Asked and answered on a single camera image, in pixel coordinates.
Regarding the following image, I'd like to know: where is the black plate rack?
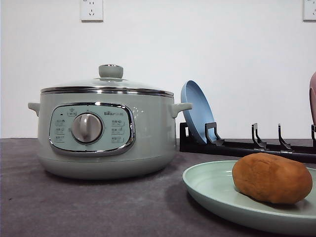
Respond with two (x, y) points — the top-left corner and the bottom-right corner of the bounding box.
(180, 122), (316, 163)

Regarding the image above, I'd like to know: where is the glass steamer lid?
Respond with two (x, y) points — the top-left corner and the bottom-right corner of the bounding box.
(40, 64), (174, 97)

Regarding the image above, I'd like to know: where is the white wall socket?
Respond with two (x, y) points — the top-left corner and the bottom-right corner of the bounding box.
(79, 0), (104, 23)
(300, 0), (316, 24)

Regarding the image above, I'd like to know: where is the white wall socket left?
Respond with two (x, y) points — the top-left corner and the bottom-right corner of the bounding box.
(79, 0), (104, 23)

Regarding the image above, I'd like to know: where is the green electric steamer pot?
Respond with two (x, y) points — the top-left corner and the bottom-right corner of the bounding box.
(28, 64), (192, 180)

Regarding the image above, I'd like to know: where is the blue plate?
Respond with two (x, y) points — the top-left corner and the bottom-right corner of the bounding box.
(181, 79), (216, 144)

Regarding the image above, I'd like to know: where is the brown potato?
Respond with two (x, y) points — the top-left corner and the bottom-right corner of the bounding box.
(232, 153), (313, 204)

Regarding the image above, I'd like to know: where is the green plate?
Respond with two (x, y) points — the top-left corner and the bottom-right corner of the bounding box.
(183, 160), (316, 236)

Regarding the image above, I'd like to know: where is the grey table mat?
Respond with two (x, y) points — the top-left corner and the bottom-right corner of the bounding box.
(0, 138), (316, 237)

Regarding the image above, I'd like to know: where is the white wall socket right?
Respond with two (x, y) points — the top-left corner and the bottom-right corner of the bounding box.
(300, 0), (316, 24)

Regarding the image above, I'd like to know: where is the pink plate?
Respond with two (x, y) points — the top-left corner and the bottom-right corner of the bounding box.
(309, 71), (316, 124)

